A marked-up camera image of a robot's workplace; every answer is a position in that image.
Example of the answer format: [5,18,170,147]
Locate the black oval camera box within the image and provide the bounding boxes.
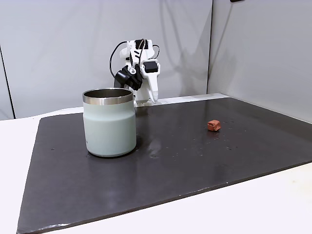
[114,65,143,91]

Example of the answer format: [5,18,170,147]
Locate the black camera cable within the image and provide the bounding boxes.
[109,41,129,79]

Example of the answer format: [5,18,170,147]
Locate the pale green steel cup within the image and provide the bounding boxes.
[82,88,137,158]

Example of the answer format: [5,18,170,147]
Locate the red-brown cube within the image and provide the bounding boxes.
[207,119,222,132]

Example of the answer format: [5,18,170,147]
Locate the black table mat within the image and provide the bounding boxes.
[16,97,312,234]

